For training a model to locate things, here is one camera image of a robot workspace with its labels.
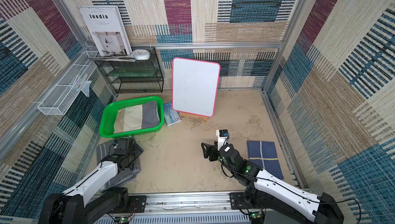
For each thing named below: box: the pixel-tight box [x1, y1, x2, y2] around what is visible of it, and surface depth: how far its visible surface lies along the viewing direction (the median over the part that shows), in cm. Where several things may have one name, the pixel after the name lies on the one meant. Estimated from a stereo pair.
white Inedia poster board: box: [78, 5, 133, 56], surface depth 81 cm
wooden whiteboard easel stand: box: [179, 112, 209, 123], surface depth 101 cm
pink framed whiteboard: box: [171, 57, 221, 118], surface depth 94 cm
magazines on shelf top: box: [88, 54, 137, 63], surface depth 82 cm
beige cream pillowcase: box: [113, 104, 143, 134], surface depth 101 cm
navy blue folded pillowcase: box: [246, 140, 284, 180], surface depth 91 cm
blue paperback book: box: [163, 101, 182, 127], surface depth 107 cm
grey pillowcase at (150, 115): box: [141, 100, 160, 129], surface depth 101 cm
